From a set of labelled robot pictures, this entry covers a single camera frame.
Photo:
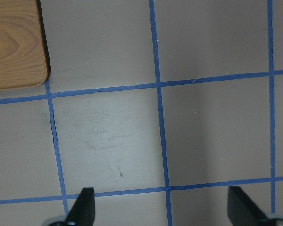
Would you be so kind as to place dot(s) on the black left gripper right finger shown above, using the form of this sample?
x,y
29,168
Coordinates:
x,y
242,211

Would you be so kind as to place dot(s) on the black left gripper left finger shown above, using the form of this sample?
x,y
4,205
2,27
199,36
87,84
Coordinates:
x,y
82,212

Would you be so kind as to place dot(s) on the wooden tray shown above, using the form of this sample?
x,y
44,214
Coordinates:
x,y
24,58

